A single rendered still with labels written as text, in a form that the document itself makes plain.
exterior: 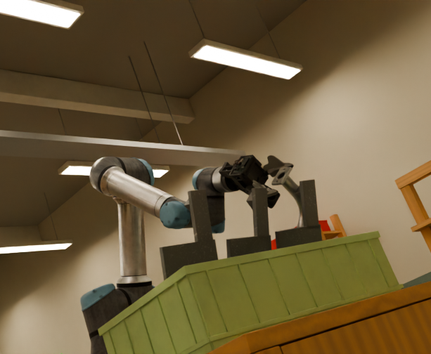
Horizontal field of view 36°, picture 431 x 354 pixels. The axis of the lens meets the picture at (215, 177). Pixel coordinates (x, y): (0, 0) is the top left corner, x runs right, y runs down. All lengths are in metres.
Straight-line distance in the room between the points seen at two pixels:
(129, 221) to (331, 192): 5.40
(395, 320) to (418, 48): 5.75
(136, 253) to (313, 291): 0.82
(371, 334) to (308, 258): 0.23
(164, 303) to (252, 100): 6.85
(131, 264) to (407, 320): 0.98
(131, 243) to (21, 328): 10.07
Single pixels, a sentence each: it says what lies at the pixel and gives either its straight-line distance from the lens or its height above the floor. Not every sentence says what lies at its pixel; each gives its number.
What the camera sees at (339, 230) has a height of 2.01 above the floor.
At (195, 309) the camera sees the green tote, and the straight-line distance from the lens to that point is 1.29.
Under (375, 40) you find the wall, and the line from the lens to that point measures 7.32.
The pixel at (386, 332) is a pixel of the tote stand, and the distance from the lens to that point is 1.44.
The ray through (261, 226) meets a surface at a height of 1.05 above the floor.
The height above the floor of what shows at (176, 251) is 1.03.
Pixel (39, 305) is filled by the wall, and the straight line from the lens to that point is 11.63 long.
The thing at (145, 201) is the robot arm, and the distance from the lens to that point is 1.88.
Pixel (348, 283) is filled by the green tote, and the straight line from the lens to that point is 1.57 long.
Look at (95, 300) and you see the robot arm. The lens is 2.06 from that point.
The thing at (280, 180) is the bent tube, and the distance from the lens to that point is 1.67.
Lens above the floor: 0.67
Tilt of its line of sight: 19 degrees up
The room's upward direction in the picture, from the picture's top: 21 degrees counter-clockwise
